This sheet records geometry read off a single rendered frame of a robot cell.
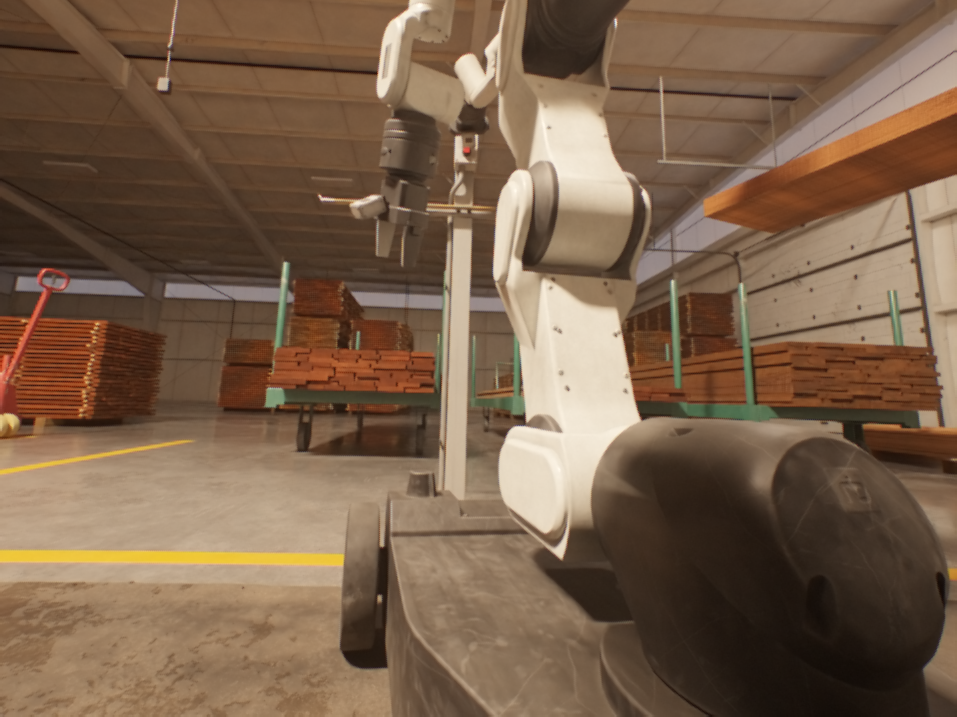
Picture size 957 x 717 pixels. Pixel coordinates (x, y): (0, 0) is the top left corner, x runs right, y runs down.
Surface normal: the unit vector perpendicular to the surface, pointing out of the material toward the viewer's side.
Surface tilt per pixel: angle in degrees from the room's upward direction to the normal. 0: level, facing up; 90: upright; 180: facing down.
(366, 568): 67
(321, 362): 90
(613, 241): 133
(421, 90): 113
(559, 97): 72
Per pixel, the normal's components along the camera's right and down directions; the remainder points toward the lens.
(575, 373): 0.19, -0.41
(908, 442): -1.00, -0.04
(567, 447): 0.18, -0.66
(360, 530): 0.12, -0.83
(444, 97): 0.50, 0.28
